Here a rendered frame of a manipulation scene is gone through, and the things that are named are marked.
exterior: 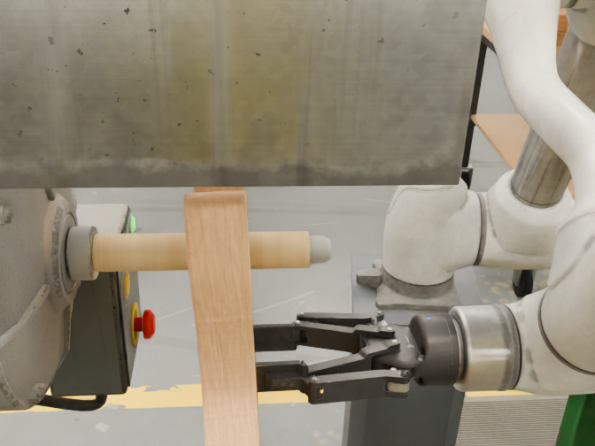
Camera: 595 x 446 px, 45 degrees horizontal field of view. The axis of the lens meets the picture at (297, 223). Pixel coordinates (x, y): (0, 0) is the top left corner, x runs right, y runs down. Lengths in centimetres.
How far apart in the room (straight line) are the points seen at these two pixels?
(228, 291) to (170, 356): 197
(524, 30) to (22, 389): 72
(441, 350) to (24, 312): 40
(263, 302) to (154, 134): 235
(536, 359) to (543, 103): 29
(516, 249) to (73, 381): 89
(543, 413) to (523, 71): 163
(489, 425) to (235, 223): 189
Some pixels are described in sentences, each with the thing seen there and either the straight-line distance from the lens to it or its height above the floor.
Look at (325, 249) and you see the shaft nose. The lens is 61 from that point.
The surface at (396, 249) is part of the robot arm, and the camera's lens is 148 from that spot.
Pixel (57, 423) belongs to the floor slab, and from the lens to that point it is 233.
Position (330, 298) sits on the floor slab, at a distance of 277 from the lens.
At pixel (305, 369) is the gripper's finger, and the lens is 70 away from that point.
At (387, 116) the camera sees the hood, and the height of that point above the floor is 143.
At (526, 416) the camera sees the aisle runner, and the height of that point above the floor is 0.
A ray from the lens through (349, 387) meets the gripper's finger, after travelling 70.
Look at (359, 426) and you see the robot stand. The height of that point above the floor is 39.
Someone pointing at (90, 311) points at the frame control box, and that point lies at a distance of 90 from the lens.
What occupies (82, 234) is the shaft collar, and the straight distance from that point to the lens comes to 62.
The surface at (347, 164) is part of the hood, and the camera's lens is 42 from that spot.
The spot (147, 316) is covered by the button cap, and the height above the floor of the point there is 99.
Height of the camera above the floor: 157
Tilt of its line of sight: 29 degrees down
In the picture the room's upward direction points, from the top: 2 degrees clockwise
